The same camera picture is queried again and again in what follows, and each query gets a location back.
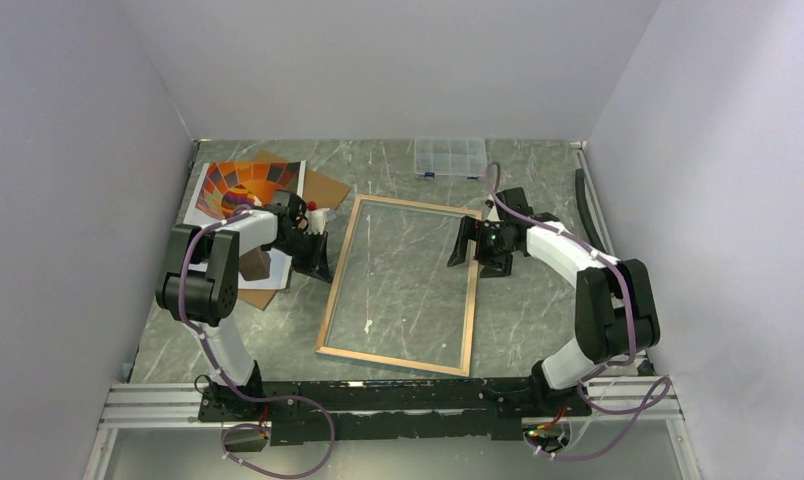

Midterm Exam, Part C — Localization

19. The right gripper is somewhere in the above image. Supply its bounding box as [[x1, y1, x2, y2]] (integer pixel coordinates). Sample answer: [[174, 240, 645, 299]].
[[447, 215, 517, 278]]

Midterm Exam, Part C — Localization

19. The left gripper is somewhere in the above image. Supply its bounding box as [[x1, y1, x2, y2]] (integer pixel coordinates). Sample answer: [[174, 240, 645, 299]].
[[269, 229, 332, 283]]

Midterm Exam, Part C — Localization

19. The blue picture frame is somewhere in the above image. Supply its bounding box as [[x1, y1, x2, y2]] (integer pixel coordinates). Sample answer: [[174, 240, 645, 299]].
[[314, 193, 484, 379]]

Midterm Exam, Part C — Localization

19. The clear glass pane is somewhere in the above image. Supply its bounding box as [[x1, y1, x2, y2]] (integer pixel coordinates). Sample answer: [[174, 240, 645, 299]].
[[325, 200, 477, 369]]

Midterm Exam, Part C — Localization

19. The hot air balloon photo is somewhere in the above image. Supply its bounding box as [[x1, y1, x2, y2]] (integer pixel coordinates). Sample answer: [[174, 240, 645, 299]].
[[182, 161, 305, 290]]

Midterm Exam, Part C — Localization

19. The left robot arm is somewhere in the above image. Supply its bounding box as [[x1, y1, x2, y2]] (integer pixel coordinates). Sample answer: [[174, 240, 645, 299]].
[[155, 190, 334, 420]]

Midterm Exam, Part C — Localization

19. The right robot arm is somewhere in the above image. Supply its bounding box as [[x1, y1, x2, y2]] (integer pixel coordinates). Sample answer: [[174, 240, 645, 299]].
[[447, 188, 661, 415]]

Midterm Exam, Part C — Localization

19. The clear plastic organizer box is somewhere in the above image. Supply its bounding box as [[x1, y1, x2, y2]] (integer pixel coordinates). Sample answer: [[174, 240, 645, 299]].
[[414, 137, 488, 179]]

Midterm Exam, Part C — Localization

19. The black base bar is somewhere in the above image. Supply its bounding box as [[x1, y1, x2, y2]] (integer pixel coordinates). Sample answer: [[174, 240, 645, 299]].
[[197, 376, 591, 446]]

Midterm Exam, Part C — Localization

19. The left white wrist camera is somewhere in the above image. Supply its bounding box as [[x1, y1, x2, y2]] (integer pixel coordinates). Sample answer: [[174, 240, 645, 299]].
[[306, 202, 336, 235]]

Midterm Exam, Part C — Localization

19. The black hose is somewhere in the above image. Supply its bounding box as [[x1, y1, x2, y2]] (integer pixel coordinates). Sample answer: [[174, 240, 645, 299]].
[[574, 167, 609, 256]]

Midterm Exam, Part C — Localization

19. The aluminium rail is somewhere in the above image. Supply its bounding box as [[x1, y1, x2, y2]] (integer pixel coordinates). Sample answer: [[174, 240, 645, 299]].
[[100, 376, 684, 428]]

